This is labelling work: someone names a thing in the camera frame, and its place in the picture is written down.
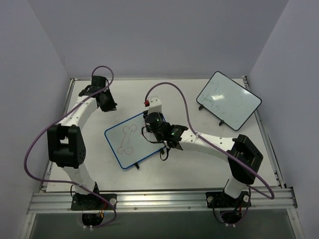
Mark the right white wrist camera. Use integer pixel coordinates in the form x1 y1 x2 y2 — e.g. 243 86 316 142
144 96 162 115

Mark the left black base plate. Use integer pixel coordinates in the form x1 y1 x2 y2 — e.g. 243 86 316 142
71 193 112 211

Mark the aluminium front rail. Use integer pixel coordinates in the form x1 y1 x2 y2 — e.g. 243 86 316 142
27 188 297 214

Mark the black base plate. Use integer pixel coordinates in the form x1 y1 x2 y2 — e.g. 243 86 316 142
205 191 251 209
71 193 112 211

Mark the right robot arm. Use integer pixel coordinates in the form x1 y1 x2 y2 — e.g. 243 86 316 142
143 111 264 206

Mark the black framed whiteboard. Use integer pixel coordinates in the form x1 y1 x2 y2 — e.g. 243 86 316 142
196 71 262 131

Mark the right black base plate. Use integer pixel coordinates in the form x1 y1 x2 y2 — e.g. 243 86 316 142
205 191 251 209

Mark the blue framed whiteboard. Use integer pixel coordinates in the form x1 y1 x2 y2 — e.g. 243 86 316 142
104 113 164 169

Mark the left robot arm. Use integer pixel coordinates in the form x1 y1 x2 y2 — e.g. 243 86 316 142
47 85 117 209

